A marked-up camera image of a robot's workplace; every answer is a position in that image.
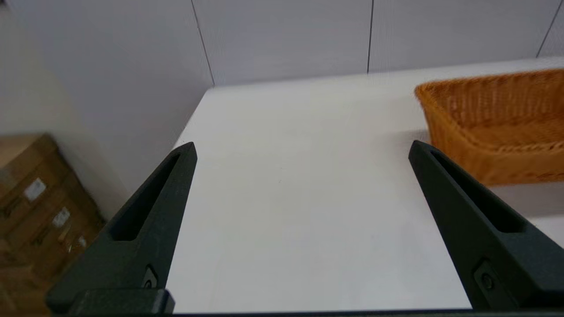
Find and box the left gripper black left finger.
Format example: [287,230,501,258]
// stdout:
[45,141,197,314]

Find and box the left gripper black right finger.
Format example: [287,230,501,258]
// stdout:
[408,140,564,311]

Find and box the orange wicker basket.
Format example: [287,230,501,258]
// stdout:
[414,68,564,186]

